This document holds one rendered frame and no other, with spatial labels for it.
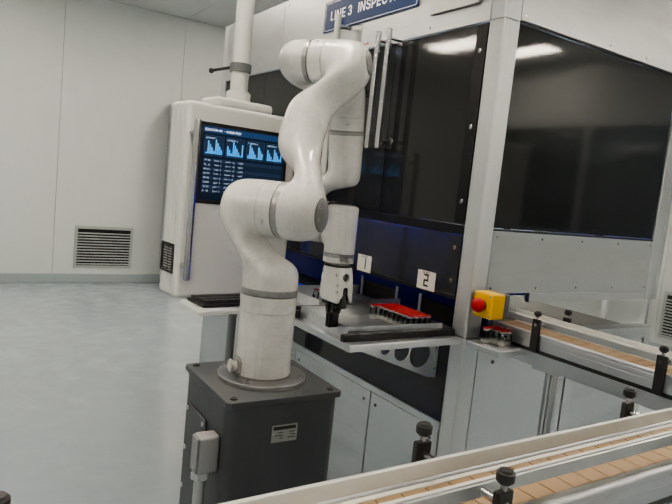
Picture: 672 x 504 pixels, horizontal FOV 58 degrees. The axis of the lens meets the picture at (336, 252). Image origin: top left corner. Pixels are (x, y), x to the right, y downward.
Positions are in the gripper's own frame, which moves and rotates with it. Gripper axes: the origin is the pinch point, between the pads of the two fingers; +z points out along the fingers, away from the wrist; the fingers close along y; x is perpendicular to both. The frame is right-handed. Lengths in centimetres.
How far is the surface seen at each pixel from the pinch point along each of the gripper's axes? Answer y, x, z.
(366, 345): -10.8, -4.5, 4.6
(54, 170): 544, -6, -25
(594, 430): -86, 8, -4
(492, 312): -21.5, -39.0, -5.9
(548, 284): -12, -74, -12
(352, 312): 19.7, -20.7, 3.1
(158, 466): 112, 8, 92
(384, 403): 21, -39, 36
